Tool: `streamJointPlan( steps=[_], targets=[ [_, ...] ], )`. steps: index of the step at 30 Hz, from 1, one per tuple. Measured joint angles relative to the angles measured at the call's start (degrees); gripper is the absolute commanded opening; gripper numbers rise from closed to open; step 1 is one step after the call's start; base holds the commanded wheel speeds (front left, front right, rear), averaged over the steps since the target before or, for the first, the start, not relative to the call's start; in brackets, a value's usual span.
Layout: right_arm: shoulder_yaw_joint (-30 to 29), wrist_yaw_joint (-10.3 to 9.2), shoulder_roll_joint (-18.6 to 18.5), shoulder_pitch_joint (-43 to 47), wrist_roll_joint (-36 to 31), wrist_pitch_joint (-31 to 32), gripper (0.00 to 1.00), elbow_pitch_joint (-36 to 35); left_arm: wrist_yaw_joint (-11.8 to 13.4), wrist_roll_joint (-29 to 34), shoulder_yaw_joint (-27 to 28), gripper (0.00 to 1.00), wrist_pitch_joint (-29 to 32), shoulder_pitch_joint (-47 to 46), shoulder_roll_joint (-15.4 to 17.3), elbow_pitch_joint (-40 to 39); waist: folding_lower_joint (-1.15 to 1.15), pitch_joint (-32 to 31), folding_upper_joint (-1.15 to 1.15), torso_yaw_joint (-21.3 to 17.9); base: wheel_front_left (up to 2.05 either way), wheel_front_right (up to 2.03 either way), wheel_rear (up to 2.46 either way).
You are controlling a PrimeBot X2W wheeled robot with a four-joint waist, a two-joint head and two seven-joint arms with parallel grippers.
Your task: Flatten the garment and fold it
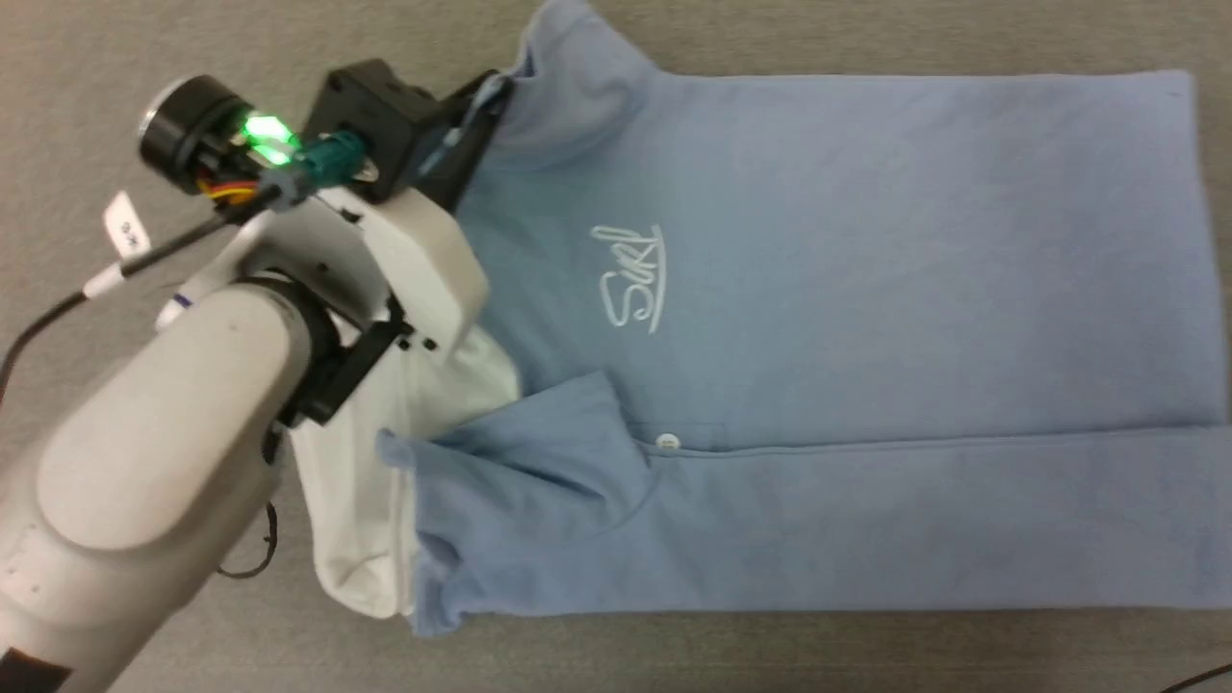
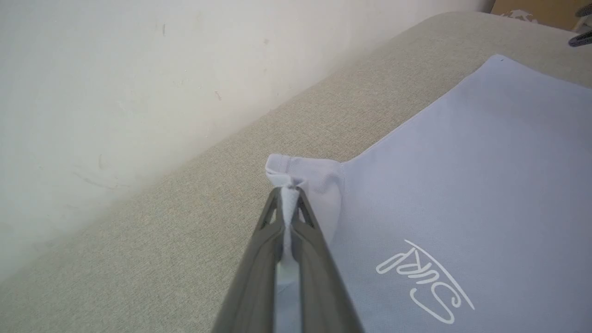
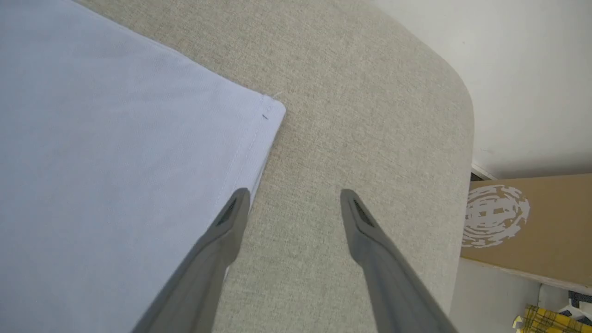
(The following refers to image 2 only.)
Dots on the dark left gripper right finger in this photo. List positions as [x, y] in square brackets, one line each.
[319, 286]

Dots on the light blue polo shirt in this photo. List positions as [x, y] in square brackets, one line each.
[462, 185]

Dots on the brown cardboard box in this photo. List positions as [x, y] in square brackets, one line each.
[550, 11]

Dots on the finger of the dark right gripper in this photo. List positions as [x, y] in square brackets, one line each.
[585, 10]
[582, 40]

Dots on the grey fabric sofa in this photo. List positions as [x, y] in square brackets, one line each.
[185, 231]

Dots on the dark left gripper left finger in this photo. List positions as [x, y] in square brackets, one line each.
[259, 277]

